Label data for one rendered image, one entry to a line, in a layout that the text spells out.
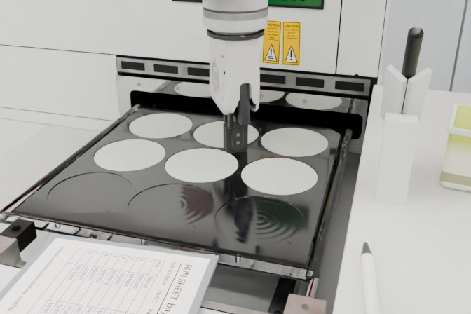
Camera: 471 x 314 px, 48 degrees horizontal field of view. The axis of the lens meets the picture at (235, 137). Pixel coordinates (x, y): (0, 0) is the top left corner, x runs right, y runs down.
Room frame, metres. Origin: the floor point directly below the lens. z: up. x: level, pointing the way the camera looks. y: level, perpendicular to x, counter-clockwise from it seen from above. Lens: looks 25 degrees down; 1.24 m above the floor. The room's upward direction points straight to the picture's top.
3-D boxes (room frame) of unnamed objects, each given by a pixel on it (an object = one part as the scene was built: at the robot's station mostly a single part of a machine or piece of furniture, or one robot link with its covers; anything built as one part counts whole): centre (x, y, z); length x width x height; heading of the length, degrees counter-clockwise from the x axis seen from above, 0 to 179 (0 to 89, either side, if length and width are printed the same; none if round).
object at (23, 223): (0.48, 0.24, 0.90); 0.04 x 0.02 x 0.03; 163
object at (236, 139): (0.67, 0.00, 0.93); 0.03 x 0.03 x 0.07; 15
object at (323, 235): (0.58, -0.13, 0.90); 0.37 x 0.01 x 0.01; 163
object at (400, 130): (0.46, -0.16, 1.03); 0.06 x 0.04 x 0.13; 163
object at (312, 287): (0.39, -0.07, 0.89); 0.05 x 0.01 x 0.01; 163
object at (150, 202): (0.64, 0.05, 0.90); 0.34 x 0.34 x 0.01; 74
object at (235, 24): (0.68, 0.00, 1.09); 0.09 x 0.08 x 0.03; 15
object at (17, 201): (0.69, 0.22, 0.90); 0.37 x 0.01 x 0.01; 163
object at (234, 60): (0.68, 0.00, 1.03); 0.10 x 0.07 x 0.11; 15
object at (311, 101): (0.84, 0.00, 0.89); 0.44 x 0.02 x 0.10; 73
